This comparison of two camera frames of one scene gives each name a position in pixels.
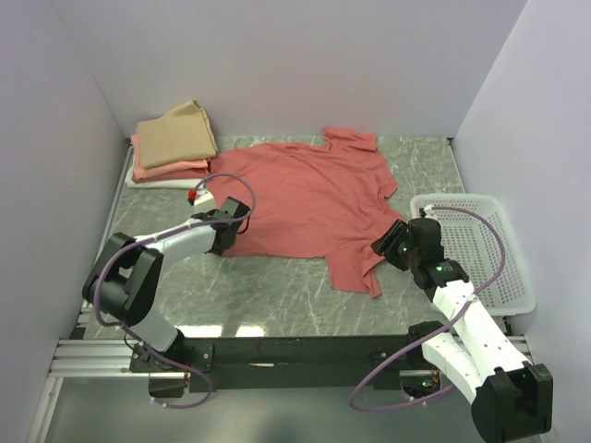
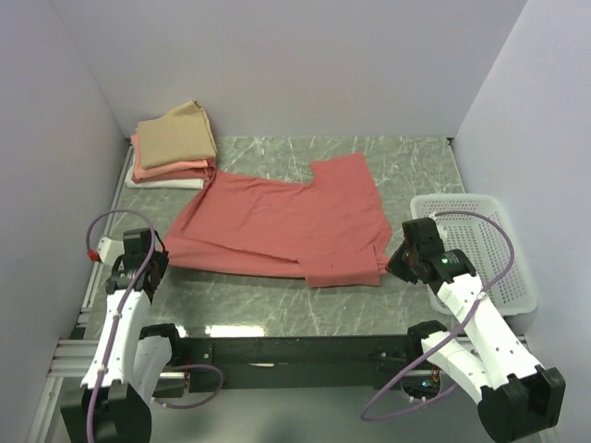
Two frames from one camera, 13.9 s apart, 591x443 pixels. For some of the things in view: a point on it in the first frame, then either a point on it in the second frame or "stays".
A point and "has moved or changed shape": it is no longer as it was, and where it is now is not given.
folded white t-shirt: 181,184 stays
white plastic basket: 476,233 stays
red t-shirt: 327,198 has moved or changed shape
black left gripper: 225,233 -> 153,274
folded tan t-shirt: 182,134 stays
